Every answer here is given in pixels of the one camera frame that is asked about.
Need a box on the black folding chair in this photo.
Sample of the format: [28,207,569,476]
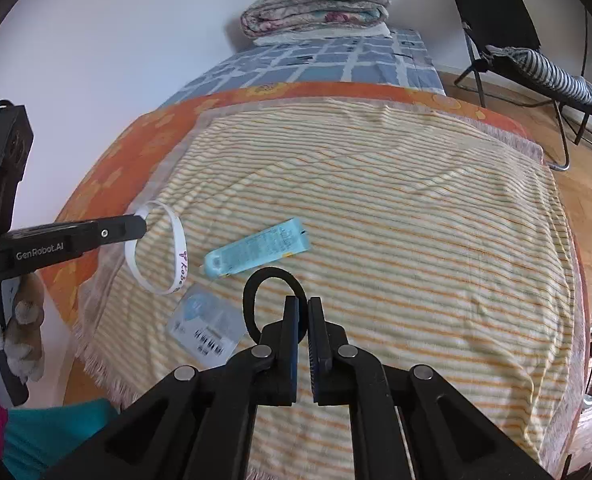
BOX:
[445,0,592,171]

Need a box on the folded floral quilt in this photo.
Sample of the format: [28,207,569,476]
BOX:
[240,0,392,40]

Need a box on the blue checkered bed sheet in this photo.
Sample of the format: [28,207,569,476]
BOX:
[158,26,447,108]

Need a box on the clear barcode packet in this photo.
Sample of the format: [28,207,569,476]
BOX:
[167,284,242,368]

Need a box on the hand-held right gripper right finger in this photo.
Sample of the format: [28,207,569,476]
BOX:
[307,297,554,480]

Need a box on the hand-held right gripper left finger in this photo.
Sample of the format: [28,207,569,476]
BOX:
[41,296,299,480]

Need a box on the light blue tube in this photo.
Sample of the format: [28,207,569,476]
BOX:
[203,217,312,278]

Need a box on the teal cloth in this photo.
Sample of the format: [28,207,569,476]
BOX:
[3,397,122,480]

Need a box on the person's left hand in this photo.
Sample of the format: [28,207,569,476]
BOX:
[1,272,47,383]

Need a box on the striped cushion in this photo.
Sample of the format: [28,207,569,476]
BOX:
[486,46,592,107]

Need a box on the white wristband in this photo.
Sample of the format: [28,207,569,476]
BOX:
[125,200,191,295]

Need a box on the yellow striped fringed cloth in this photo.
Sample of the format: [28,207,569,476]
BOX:
[73,97,589,480]

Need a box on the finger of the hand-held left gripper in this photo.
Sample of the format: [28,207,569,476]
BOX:
[78,214,148,253]

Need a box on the black hair tie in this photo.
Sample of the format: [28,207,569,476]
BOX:
[242,267,309,343]

